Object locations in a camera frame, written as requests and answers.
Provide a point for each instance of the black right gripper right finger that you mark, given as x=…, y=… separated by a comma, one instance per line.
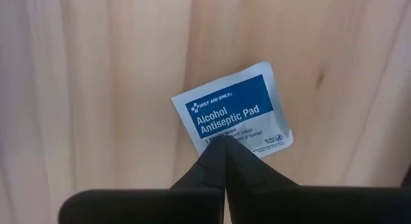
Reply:
x=289, y=204

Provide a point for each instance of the white antiseptic towelette packet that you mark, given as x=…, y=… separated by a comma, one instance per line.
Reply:
x=231, y=99

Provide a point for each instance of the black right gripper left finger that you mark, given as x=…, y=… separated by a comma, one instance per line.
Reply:
x=192, y=204

